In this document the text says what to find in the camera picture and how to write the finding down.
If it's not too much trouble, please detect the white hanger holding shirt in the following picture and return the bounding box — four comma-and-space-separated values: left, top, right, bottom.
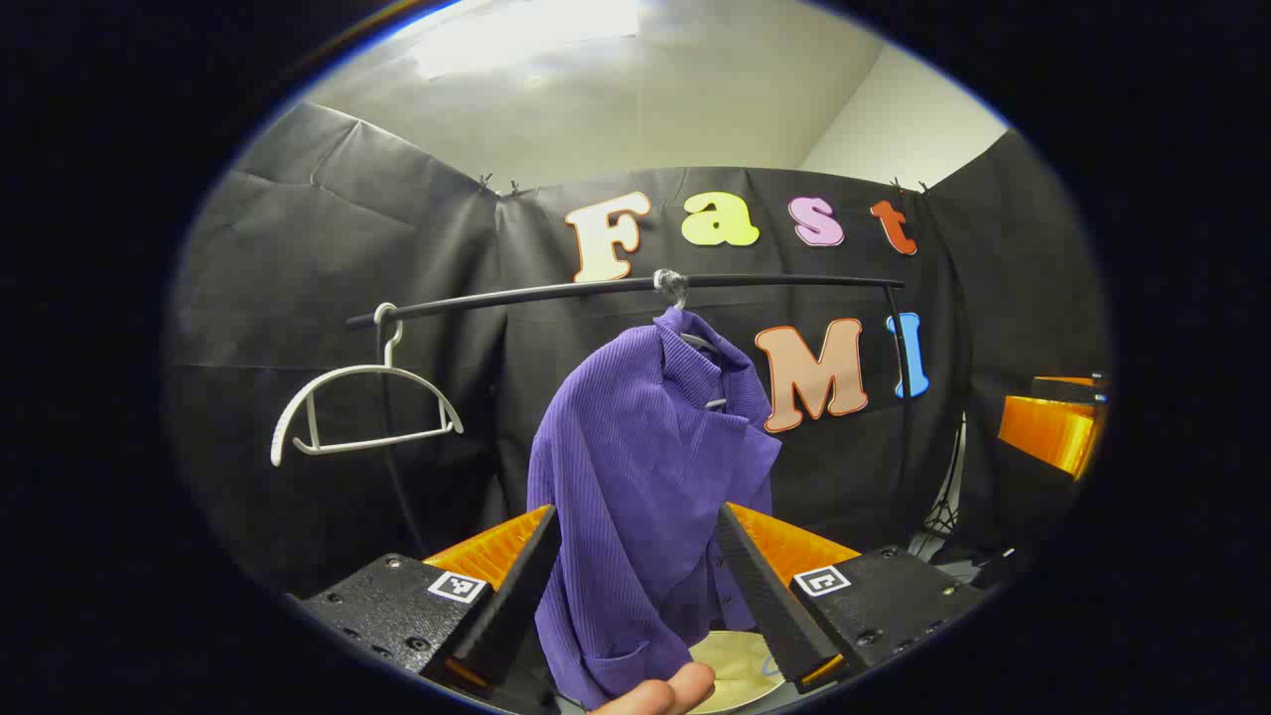
653, 268, 731, 411

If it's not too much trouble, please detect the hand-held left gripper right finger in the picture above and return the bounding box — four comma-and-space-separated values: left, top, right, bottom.
717, 501, 989, 696

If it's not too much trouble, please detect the purple ribbed shirt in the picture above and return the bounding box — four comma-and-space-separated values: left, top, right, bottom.
526, 306, 783, 711

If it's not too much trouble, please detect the black backdrop cloth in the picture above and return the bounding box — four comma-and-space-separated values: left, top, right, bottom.
164, 99, 1108, 597

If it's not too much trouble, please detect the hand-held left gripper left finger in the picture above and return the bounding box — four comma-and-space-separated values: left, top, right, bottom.
288, 504, 562, 696

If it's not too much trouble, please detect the empty white clothes hanger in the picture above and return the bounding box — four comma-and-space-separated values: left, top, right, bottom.
270, 302, 466, 468

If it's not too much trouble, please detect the black clothes rail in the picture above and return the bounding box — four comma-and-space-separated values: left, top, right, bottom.
346, 272, 919, 557

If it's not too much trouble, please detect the ceiling light panel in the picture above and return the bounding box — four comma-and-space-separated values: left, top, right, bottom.
412, 0, 641, 80

